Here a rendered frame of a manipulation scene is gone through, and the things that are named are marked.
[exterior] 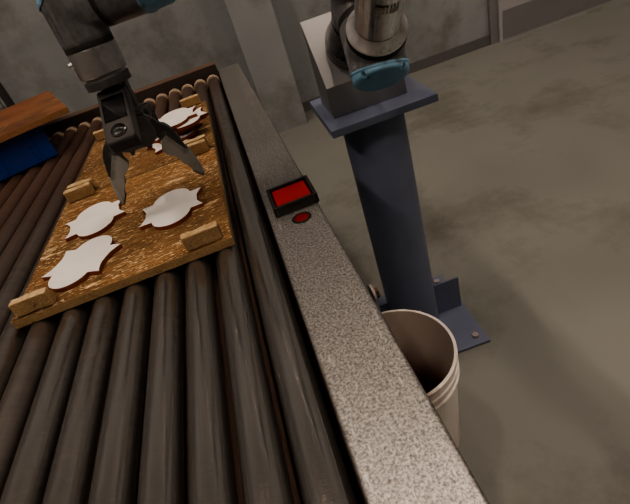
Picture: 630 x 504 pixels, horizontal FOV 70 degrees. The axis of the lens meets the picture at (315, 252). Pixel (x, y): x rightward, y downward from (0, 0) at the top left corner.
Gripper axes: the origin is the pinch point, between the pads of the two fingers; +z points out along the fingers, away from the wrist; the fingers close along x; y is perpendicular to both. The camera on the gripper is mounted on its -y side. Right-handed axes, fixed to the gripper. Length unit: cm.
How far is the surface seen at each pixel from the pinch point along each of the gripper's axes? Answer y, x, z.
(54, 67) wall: 310, 97, -12
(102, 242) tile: -4.0, 12.5, 3.1
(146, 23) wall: 307, 22, -19
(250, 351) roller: -39.0, -8.7, 7.7
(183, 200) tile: 0.4, -2.2, 2.8
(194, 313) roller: -28.9, -2.4, 6.8
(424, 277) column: 33, -54, 68
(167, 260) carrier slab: -16.3, 0.9, 4.5
